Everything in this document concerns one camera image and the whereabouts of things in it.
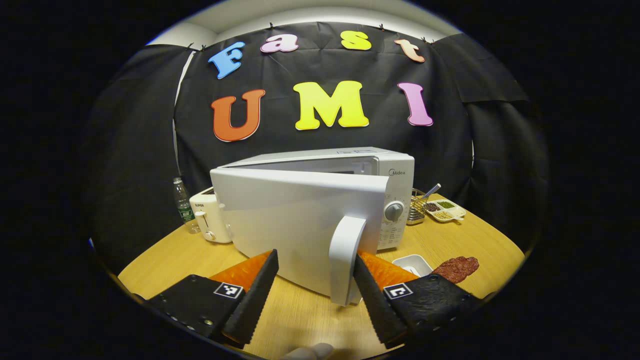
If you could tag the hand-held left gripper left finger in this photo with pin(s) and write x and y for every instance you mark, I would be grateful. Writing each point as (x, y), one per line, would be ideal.
(252, 300)

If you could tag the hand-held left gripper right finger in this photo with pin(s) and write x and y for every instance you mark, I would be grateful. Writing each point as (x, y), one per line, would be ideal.
(377, 300)

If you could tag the reddish brown meat slice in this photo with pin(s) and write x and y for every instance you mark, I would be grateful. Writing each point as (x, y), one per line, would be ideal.
(457, 267)

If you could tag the white microwave oven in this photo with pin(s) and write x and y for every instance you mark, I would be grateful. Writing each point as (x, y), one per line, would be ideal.
(290, 220)

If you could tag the white rectangular dish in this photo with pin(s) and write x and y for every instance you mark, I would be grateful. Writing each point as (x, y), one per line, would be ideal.
(412, 262)

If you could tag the white toaster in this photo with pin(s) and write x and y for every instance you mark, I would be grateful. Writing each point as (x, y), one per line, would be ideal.
(207, 215)

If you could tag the divided white condiment dish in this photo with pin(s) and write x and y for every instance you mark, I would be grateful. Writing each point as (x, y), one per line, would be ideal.
(445, 210)

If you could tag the clear plastic water bottle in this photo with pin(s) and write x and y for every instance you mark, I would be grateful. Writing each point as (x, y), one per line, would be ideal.
(185, 207)

